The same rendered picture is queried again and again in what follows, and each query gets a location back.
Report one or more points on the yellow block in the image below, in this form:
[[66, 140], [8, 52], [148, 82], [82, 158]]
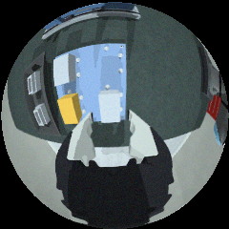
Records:
[[70, 108]]

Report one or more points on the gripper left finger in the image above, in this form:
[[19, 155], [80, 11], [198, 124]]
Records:
[[76, 150]]

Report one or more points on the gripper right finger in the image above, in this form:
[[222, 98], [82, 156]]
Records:
[[146, 146]]

